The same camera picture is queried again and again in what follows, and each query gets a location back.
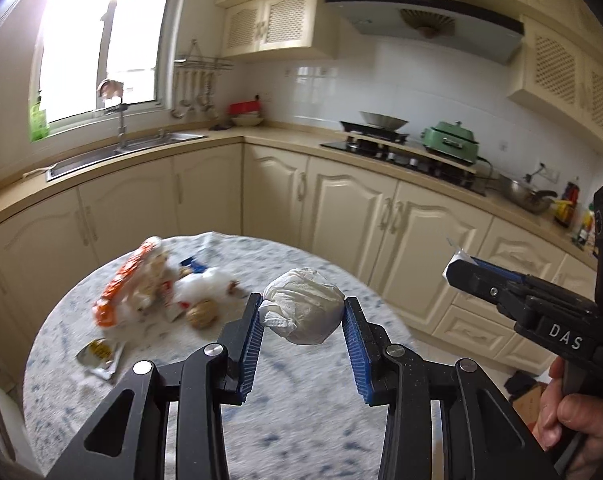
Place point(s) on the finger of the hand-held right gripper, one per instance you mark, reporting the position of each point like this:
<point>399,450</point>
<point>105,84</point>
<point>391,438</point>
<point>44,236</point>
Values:
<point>481,285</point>
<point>501,271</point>

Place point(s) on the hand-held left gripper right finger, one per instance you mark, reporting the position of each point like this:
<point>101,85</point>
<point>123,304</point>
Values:
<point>356,355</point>

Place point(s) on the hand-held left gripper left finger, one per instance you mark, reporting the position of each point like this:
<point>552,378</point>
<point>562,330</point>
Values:
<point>253,350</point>

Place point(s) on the white paper scrap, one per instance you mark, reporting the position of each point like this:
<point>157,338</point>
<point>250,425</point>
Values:
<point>456,257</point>

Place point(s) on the white tissue ball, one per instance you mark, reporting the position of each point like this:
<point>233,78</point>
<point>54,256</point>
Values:
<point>304,305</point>

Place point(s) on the person's right hand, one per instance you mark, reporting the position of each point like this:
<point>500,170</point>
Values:
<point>601,440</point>

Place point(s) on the brown walnut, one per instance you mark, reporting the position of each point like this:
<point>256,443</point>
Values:
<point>202,314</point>

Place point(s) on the small brown nutshell piece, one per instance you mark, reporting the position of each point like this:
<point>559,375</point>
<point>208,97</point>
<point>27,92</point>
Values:
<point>185,272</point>
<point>235,289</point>

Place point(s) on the dark cloth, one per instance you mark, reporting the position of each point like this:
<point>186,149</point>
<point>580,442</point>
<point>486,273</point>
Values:
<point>520,382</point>

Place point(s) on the metal frying pan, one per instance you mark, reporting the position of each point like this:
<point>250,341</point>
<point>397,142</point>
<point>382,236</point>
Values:
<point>524,195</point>

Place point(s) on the white crumpled plastic bag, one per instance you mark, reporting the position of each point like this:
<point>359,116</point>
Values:
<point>204,287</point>

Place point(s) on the cardboard box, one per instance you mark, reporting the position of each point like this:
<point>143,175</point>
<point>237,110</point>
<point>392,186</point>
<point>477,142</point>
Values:
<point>530,405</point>

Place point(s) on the yellow seasoning bottle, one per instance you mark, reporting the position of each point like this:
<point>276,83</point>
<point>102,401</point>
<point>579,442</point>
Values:
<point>560,209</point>

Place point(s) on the dark sauce bottle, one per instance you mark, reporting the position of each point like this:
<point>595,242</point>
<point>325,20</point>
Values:
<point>566,210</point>

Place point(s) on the beige packet red print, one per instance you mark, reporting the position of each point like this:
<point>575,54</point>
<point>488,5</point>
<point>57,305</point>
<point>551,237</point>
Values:
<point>172,302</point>

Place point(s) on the round table with patterned cloth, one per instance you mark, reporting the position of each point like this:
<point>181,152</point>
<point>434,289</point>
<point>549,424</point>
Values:
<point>291,440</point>

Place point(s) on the dark blue packet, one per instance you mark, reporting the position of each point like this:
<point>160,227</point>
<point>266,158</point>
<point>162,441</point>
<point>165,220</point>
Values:
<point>194,264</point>

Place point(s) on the wooden board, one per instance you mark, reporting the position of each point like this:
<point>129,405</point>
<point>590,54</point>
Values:
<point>451,165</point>

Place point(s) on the black gas stove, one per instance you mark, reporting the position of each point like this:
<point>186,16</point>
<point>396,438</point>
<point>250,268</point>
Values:
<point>416,165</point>

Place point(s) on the cream lower kitchen cabinets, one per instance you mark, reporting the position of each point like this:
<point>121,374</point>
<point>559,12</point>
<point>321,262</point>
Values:
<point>331,220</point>

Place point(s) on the green electric pot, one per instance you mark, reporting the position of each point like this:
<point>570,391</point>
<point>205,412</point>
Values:
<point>450,142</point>

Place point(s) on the long orange white wrapper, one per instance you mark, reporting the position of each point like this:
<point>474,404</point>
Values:
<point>126,280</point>

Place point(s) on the silver packet yellow label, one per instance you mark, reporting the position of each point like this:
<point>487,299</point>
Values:
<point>100,357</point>

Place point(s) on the silver wok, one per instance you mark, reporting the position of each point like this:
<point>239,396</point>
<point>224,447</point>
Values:
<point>384,120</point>

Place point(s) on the large cream lattice cabinet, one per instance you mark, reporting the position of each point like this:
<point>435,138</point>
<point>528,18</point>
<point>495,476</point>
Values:
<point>571,90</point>

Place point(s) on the beige kitchen countertop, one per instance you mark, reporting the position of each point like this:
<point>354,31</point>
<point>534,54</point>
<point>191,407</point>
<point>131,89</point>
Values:
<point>291,137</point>

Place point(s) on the small dark sink strainer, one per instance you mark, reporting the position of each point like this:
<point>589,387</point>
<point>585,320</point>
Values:
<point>221,127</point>

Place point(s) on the white bowl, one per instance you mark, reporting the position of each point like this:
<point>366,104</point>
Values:
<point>247,120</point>

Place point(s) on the stainless steel sink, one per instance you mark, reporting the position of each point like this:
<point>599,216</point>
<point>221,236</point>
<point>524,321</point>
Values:
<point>131,150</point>

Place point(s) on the red pot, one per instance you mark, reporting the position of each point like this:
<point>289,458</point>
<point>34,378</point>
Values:
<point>245,108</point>

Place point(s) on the metal faucet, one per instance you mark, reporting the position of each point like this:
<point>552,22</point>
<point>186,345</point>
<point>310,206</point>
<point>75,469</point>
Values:
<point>122,127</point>

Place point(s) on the brown folding fan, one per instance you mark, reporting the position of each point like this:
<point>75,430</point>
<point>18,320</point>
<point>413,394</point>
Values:
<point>428,22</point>

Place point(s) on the hanging metal ladle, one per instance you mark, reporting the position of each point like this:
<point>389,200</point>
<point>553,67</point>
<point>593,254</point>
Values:
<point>202,92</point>
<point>178,97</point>
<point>211,94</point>
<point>191,92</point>

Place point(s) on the grey range hood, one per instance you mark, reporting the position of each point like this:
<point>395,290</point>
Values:
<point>431,15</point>

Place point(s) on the white spatula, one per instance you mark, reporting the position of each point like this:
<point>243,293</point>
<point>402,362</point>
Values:
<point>38,170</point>

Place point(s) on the brown rag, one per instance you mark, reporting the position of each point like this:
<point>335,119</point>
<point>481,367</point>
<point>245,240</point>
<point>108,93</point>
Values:
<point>110,88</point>

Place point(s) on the green dish soap bottle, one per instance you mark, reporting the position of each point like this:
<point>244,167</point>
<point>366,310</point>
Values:
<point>38,122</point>

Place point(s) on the cream lattice door cabinet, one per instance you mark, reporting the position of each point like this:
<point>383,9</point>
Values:
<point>276,22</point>

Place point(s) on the sliding window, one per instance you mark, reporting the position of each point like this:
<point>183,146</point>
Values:
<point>101,35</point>

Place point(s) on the wall socket with plug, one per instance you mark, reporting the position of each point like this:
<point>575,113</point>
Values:
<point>550,172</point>

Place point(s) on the metal utensil rail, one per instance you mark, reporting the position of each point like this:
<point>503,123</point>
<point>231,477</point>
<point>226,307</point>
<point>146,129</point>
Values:
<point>204,62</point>

